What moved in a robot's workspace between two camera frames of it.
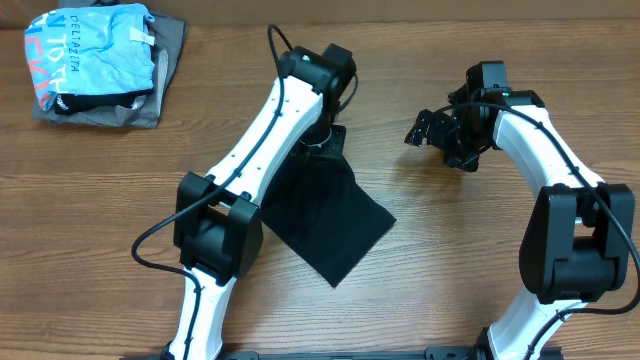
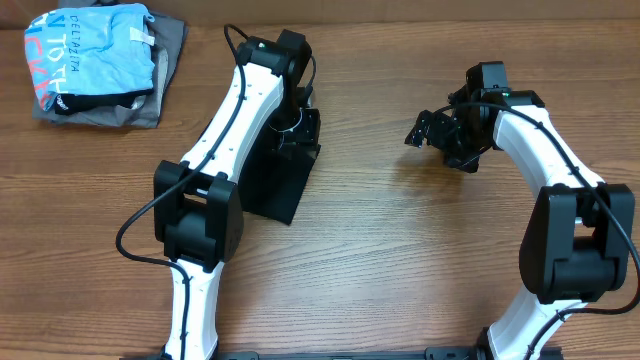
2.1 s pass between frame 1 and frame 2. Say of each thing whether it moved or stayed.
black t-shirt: moved
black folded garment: stayed
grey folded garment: stayed
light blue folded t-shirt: stayed
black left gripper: moved
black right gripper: stayed
